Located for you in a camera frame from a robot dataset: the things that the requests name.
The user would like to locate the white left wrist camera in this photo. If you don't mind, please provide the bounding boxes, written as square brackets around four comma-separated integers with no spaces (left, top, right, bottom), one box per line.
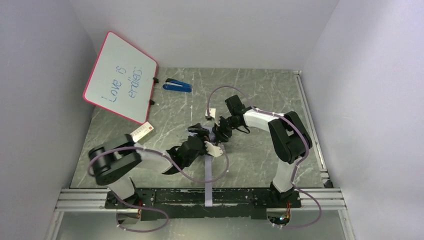
[204,141,224,158]

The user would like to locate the small beige cardboard box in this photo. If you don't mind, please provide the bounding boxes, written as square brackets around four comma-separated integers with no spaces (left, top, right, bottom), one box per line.
[130,121,155,142]

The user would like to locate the blue stapler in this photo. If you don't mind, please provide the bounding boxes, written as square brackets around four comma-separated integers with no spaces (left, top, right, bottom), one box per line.
[162,78,192,93]

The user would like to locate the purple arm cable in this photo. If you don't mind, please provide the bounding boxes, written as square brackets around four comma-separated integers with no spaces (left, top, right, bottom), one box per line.
[206,86,323,230]
[87,145,230,233]

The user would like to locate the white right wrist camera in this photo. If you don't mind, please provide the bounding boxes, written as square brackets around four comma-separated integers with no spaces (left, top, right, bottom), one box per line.
[205,108,216,121]

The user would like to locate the black and lavender umbrella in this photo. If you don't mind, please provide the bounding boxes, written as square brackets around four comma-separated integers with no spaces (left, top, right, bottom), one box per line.
[188,125,221,208]

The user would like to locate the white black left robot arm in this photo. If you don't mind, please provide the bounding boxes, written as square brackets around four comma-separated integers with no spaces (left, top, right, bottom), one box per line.
[87,123,222,209]

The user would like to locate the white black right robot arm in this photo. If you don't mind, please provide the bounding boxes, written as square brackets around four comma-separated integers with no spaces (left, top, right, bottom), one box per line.
[212,95,313,202]

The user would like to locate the pink framed whiteboard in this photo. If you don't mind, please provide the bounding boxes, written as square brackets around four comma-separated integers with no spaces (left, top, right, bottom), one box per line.
[82,31,158,124]

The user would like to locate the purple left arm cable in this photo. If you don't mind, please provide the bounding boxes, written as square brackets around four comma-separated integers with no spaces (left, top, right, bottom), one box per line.
[87,145,230,233]

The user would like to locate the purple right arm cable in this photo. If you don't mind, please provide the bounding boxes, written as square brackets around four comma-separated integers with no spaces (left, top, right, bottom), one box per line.
[206,86,323,230]

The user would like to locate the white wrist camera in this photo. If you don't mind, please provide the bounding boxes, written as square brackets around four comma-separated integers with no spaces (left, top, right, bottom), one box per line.
[204,141,224,158]
[205,108,216,121]

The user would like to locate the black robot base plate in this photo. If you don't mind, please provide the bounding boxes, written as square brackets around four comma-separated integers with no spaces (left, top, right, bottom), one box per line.
[104,187,302,221]

